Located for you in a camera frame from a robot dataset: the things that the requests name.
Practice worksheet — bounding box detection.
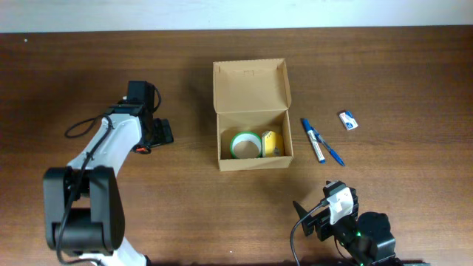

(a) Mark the right black camera cable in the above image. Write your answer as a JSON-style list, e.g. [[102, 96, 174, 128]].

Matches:
[[289, 199, 330, 266]]

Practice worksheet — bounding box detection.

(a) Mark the black camera cable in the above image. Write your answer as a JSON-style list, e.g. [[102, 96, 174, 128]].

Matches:
[[289, 199, 330, 266], [55, 84, 163, 266]]

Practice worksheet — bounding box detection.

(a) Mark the small white blue box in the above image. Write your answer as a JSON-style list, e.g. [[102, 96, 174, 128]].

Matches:
[[338, 111, 358, 131]]

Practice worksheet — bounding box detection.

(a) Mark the left black camera cable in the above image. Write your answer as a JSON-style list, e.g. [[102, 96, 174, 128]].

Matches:
[[55, 84, 163, 266]]

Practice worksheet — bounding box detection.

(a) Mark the green tape roll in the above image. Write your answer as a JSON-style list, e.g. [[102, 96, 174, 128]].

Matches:
[[230, 132, 262, 159]]

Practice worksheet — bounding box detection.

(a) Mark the blue whiteboard marker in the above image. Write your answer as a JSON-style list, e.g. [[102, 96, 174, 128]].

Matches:
[[302, 118, 326, 164]]

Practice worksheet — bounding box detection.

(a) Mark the yellow sticky note pad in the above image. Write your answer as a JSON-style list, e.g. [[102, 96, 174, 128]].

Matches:
[[262, 131, 285, 157]]

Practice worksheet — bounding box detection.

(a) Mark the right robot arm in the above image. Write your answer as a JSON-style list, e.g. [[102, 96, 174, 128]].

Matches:
[[290, 180, 403, 266]]

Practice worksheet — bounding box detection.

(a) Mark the open cardboard box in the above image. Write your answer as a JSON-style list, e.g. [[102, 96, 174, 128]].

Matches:
[[213, 58, 294, 171]]

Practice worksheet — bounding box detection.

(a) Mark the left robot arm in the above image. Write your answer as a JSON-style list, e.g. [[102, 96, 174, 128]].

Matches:
[[43, 81, 174, 265]]

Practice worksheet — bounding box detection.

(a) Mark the blue ballpoint pen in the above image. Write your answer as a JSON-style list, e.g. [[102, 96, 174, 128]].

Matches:
[[313, 129, 345, 166]]

